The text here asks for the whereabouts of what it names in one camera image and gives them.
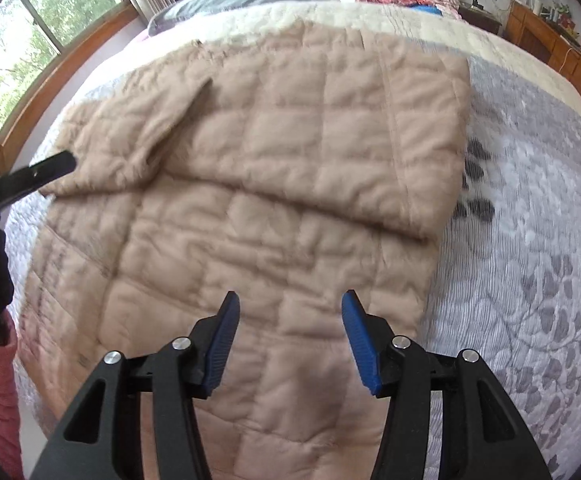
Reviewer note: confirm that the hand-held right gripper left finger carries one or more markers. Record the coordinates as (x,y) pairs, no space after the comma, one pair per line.
(223,345)

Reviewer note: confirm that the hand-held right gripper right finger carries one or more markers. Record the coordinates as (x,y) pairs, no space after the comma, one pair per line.
(358,340)

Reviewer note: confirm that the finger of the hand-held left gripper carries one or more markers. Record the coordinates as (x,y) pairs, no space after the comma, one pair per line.
(35,172)

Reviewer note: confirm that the beige quilted jacket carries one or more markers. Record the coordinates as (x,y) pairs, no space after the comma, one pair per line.
(270,160)

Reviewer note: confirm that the wooden framed window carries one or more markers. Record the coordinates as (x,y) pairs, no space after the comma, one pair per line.
(35,35)

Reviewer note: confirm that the grey floral bed quilt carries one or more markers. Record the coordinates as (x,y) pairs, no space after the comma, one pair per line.
(520,210)

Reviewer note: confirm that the cream fleece blanket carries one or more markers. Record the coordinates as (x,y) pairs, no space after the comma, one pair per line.
(420,25)

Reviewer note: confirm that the blue cloth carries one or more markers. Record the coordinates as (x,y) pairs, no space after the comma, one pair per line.
(428,11)

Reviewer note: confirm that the dark nightstand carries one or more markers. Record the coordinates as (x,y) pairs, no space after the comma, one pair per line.
(480,17)

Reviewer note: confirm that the wooden cabinet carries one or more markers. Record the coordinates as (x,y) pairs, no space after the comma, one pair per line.
(545,40)

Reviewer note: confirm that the group of small bottles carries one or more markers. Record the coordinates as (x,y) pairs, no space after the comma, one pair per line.
(560,20)

